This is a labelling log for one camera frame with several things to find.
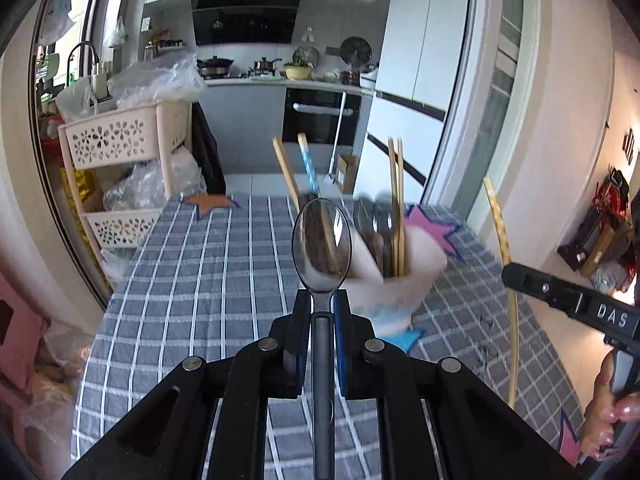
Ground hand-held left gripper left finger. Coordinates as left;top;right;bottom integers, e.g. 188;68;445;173
62;289;313;480

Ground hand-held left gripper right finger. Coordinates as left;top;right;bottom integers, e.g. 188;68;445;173
332;289;583;480

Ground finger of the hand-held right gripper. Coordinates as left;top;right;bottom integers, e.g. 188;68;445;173
501;262;592;321

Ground yellow patterned wooden chopstick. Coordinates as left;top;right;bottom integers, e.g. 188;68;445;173
482;176;519;409

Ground white utensil holder cup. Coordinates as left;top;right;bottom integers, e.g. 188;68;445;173
345;190;449;338

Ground black-handled metal spoon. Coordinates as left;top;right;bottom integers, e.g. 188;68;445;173
373;207;396;281
291;198;353;480

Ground plain wooden chopstick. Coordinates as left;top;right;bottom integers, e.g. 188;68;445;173
387;137;400;279
396;137;406;277
272;137;302;214

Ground blue patterned wooden chopstick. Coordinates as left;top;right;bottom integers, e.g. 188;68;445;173
297;132;321;202

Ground person's right hand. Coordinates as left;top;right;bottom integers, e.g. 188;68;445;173
579;349;640;462

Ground grey checked tablecloth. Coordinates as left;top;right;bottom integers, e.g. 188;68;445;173
70;192;601;480

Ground cardboard box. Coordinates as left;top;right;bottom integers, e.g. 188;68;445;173
336;154;360;195

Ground white mop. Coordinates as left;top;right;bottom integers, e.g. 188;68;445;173
322;92;349;184

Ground black hanging garment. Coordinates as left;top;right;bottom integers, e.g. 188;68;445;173
192;102;228;196

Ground black built-in oven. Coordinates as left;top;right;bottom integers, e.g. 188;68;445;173
281;87;362;149

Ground clear plastic bag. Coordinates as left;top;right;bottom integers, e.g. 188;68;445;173
107;52;208;109
102;147;208;212

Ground grey kitchen counter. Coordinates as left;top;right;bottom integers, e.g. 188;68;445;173
200;76;376;177

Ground white refrigerator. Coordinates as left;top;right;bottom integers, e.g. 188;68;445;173
357;0;474;194

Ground pink flower-pattern storage rack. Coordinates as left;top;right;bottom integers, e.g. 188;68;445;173
57;100;193;252

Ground yellow foil packets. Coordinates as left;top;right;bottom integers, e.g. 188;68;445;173
60;167;99;212

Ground steel cooking pot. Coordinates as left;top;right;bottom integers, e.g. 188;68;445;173
251;57;282;79

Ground pink stool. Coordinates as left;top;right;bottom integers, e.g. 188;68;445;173
0;272;51;402

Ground black wok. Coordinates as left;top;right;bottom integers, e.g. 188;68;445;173
196;56;236;79

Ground round black splatter screen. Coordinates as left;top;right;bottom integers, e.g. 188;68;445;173
340;36;373;66

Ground black range hood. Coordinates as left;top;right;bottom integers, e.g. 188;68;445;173
191;0;303;46

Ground curved kitchen faucet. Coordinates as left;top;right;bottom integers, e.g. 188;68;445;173
67;41;101;79

